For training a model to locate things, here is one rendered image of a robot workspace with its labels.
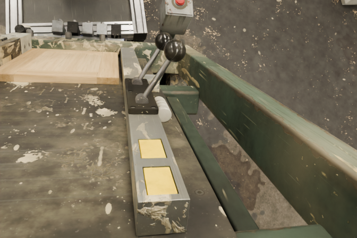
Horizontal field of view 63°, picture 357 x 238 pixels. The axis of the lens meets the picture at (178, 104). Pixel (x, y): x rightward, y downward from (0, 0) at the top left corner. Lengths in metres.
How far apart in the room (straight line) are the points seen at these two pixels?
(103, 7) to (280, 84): 1.45
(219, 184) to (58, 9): 1.78
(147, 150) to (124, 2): 1.80
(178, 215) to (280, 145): 0.25
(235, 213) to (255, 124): 0.20
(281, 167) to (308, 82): 2.14
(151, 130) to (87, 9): 1.71
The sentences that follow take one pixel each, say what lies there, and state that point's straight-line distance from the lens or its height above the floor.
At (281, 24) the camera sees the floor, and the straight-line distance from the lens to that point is 2.70.
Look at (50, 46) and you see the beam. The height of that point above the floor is 0.90.
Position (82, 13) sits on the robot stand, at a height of 0.21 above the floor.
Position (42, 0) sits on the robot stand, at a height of 0.21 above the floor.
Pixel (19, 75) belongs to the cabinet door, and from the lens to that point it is 0.82.
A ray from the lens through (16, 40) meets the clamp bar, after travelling 1.05.
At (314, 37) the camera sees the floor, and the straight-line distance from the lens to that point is 2.83.
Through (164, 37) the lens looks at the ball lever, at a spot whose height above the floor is 1.45.
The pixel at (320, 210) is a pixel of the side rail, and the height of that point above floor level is 1.62.
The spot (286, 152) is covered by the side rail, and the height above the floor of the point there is 1.57.
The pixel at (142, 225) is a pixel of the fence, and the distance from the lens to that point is 0.30.
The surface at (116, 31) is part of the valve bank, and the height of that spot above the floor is 0.76.
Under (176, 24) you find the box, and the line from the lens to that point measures 1.32.
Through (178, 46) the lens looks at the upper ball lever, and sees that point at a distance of 0.48.
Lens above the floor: 1.97
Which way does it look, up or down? 71 degrees down
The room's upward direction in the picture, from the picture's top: 41 degrees clockwise
